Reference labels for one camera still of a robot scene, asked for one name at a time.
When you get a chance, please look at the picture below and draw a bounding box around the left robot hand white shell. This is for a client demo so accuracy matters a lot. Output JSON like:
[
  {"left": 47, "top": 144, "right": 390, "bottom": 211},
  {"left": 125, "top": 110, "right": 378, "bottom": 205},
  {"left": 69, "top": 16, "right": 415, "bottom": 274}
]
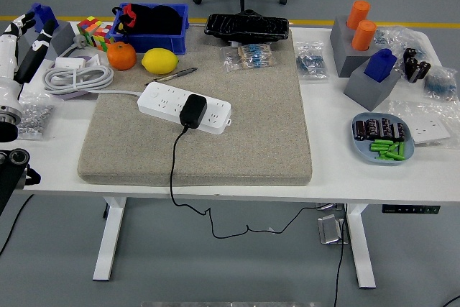
[{"left": 0, "top": 11, "right": 58, "bottom": 109}]

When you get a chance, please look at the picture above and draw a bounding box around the white power strip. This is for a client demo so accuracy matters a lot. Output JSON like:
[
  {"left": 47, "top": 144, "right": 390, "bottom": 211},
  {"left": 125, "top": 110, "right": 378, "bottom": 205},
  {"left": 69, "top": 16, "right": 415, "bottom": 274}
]
[{"left": 137, "top": 81, "right": 233, "bottom": 136}]

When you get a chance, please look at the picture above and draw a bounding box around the black plug adapter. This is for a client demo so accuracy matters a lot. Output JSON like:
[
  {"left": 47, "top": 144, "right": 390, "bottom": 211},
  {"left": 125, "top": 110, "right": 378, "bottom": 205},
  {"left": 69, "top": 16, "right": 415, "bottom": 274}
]
[{"left": 178, "top": 93, "right": 208, "bottom": 130}]

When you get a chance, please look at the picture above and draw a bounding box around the black plug cord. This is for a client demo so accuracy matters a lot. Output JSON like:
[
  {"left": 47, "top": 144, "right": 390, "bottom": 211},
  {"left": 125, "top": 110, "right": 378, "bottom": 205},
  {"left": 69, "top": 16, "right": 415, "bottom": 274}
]
[{"left": 169, "top": 126, "right": 326, "bottom": 239}]

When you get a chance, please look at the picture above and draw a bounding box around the black glossy plastic tray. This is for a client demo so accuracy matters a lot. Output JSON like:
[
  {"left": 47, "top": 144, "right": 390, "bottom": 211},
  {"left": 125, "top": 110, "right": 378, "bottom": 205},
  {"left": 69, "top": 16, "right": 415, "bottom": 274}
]
[{"left": 203, "top": 12, "right": 290, "bottom": 44}]

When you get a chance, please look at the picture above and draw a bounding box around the clear bag of metal nuts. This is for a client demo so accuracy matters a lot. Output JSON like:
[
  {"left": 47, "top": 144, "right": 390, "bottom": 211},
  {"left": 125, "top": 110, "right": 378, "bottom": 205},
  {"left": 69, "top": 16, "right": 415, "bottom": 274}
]
[{"left": 16, "top": 91, "right": 57, "bottom": 142}]

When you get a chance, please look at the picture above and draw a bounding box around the small white box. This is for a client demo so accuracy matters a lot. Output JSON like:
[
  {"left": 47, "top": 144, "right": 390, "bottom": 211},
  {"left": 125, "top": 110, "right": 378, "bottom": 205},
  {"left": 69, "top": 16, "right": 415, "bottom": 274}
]
[{"left": 53, "top": 55, "right": 87, "bottom": 70}]

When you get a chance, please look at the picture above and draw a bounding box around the blue bottle-shaped block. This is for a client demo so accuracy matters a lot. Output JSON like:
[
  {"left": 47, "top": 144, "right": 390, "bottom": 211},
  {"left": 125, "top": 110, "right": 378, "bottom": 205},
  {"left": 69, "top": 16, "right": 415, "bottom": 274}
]
[
  {"left": 363, "top": 47, "right": 398, "bottom": 83},
  {"left": 29, "top": 2, "right": 60, "bottom": 35}
]

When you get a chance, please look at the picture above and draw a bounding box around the purple round disc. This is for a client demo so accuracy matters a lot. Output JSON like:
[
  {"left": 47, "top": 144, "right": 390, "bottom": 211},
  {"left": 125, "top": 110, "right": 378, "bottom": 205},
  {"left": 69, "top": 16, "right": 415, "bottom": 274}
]
[{"left": 48, "top": 54, "right": 95, "bottom": 99}]

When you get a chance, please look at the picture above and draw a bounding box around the colourful puzzle cube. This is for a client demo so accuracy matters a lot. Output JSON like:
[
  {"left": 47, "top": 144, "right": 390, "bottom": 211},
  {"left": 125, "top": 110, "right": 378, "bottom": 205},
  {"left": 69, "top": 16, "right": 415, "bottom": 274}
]
[
  {"left": 91, "top": 23, "right": 115, "bottom": 52},
  {"left": 76, "top": 15, "right": 104, "bottom": 47}
]

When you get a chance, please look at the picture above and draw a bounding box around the orange mandarin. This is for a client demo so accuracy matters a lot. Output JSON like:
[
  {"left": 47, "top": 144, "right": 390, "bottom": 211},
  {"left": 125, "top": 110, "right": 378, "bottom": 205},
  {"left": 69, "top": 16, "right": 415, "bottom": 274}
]
[{"left": 106, "top": 41, "right": 138, "bottom": 71}]

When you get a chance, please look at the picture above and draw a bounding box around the blue plastic bin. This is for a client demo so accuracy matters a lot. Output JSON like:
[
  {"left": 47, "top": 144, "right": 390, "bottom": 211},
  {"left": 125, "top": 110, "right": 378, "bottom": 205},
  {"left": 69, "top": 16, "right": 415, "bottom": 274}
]
[{"left": 109, "top": 1, "right": 190, "bottom": 55}]

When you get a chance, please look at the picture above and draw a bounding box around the yellow lemon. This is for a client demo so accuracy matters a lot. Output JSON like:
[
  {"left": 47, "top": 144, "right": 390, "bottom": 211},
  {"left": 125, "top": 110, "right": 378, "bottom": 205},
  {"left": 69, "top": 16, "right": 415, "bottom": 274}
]
[{"left": 140, "top": 47, "right": 180, "bottom": 75}]

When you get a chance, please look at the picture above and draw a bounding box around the black silver pen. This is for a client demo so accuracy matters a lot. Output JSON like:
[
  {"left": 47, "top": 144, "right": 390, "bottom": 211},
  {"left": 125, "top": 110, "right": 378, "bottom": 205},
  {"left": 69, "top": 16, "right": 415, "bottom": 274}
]
[{"left": 144, "top": 66, "right": 198, "bottom": 86}]

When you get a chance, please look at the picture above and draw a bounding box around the white table leg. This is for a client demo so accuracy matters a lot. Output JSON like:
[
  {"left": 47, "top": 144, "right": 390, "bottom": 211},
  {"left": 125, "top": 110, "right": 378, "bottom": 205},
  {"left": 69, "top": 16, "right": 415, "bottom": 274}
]
[
  {"left": 345, "top": 203, "right": 377, "bottom": 289},
  {"left": 92, "top": 197, "right": 127, "bottom": 282}
]

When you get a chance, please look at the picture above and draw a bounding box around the grey-brown mat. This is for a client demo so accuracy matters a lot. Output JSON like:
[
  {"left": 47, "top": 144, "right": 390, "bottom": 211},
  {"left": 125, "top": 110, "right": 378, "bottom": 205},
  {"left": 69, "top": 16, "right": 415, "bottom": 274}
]
[{"left": 77, "top": 24, "right": 313, "bottom": 188}]

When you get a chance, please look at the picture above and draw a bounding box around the clear bag of blue parts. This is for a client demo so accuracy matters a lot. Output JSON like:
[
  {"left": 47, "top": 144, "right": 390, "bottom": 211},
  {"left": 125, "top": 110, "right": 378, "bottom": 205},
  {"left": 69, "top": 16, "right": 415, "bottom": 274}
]
[{"left": 293, "top": 40, "right": 328, "bottom": 81}]

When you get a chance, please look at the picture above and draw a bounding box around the large grey holder block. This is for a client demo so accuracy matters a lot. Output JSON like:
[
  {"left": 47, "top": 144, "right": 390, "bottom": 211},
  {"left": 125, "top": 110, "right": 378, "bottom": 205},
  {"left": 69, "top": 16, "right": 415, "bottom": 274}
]
[{"left": 329, "top": 15, "right": 382, "bottom": 78}]

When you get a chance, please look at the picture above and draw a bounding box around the orange cylinder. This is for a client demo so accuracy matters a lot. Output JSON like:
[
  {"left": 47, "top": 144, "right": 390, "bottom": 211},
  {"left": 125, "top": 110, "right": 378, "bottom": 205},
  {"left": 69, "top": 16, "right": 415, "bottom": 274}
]
[
  {"left": 350, "top": 19, "right": 377, "bottom": 52},
  {"left": 345, "top": 0, "right": 371, "bottom": 30}
]

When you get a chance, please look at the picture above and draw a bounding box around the black capacitor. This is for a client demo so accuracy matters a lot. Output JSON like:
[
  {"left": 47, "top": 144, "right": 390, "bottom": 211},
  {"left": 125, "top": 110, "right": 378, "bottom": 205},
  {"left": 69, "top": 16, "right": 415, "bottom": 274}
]
[
  {"left": 364, "top": 118, "right": 382, "bottom": 139},
  {"left": 379, "top": 116, "right": 395, "bottom": 139},
  {"left": 391, "top": 122, "right": 407, "bottom": 142},
  {"left": 353, "top": 119, "right": 367, "bottom": 142}
]

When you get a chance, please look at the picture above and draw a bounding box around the silver metal pedal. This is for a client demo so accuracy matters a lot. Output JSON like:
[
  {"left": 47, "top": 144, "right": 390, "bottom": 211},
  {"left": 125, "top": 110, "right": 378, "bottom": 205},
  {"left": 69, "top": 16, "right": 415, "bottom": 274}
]
[{"left": 316, "top": 214, "right": 349, "bottom": 246}]

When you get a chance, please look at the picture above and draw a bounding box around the blue-grey plate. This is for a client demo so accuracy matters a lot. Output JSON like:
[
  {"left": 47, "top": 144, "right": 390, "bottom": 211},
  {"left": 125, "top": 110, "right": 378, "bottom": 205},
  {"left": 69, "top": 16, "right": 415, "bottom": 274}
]
[{"left": 351, "top": 111, "right": 416, "bottom": 166}]

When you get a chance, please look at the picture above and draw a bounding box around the crumpled clear plastic bag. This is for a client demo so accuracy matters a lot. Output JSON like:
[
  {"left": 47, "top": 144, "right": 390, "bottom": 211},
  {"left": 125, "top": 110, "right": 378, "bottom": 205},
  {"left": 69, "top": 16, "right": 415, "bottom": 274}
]
[{"left": 372, "top": 25, "right": 432, "bottom": 60}]

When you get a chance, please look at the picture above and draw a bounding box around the clear bag around socket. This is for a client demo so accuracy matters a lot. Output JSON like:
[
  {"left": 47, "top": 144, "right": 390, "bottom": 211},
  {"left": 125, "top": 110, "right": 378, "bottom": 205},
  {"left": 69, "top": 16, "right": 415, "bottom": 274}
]
[{"left": 387, "top": 100, "right": 460, "bottom": 150}]

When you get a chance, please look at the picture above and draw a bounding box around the clear bag of black capacitors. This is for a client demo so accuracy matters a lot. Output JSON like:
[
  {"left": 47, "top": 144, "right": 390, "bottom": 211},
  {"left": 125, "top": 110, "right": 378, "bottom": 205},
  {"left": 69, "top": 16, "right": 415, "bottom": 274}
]
[{"left": 397, "top": 46, "right": 432, "bottom": 85}]

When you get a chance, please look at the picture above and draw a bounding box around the black table control panel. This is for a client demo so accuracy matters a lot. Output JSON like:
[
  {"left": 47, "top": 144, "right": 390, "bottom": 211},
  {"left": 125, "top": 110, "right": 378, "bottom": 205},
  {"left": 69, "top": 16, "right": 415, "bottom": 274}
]
[{"left": 381, "top": 204, "right": 441, "bottom": 215}]

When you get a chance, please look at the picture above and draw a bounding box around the clear bag of blue resistors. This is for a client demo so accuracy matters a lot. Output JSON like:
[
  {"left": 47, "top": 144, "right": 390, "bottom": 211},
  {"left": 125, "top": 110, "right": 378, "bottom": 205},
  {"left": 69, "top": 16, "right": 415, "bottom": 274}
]
[{"left": 422, "top": 65, "right": 459, "bottom": 101}]

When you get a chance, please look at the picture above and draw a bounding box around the white coiled power cable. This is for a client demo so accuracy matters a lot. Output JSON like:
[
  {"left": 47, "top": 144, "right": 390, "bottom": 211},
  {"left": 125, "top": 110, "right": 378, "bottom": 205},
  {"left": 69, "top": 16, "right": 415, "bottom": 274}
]
[{"left": 42, "top": 33, "right": 142, "bottom": 96}]

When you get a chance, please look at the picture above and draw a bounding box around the black cloth bag red string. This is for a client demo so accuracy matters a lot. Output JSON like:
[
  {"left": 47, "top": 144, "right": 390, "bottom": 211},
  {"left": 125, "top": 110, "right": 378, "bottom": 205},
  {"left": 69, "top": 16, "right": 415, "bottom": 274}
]
[{"left": 111, "top": 3, "right": 183, "bottom": 35}]

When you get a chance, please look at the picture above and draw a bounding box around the black floor cable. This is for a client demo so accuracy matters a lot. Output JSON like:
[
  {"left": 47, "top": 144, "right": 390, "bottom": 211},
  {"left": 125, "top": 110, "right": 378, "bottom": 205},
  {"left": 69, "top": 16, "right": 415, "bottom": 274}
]
[{"left": 332, "top": 206, "right": 351, "bottom": 307}]

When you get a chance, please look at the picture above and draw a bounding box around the white wall socket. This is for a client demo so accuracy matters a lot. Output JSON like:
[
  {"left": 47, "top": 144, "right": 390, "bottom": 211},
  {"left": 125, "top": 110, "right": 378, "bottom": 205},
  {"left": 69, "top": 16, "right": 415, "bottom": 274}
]
[{"left": 408, "top": 114, "right": 452, "bottom": 145}]

